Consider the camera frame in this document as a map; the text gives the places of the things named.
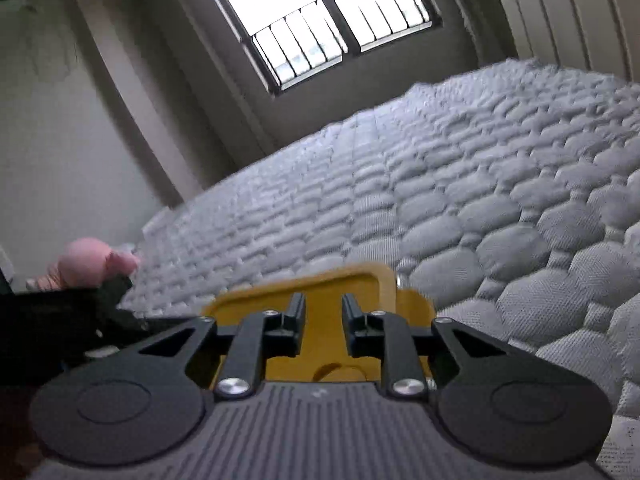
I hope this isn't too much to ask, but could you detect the beige padded headboard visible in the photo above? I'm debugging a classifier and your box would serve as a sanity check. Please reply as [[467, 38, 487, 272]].
[[500, 0, 640, 82]]

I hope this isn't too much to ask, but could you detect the window with metal bars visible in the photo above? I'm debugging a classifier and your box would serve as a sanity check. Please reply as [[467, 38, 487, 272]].
[[192, 0, 445, 97]]

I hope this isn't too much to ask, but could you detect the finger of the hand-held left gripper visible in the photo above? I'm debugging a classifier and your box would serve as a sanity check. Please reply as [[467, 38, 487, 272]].
[[96, 275, 151, 336]]

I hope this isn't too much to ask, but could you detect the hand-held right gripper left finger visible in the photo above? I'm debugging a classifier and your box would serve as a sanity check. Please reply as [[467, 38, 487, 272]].
[[137, 292, 307, 402]]

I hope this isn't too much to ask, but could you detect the pink plush toy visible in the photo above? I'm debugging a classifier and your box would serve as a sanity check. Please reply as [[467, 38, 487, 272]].
[[26, 237, 142, 292]]

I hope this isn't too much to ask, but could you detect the yellow container lid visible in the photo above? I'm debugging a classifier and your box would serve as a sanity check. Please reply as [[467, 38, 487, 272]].
[[202, 262, 437, 392]]

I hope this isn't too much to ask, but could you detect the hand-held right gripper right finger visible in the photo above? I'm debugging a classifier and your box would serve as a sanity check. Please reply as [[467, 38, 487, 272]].
[[341, 293, 507, 397]]

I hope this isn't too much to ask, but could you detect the white quilted mattress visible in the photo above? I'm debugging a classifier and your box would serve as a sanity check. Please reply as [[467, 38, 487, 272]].
[[119, 57, 640, 480]]

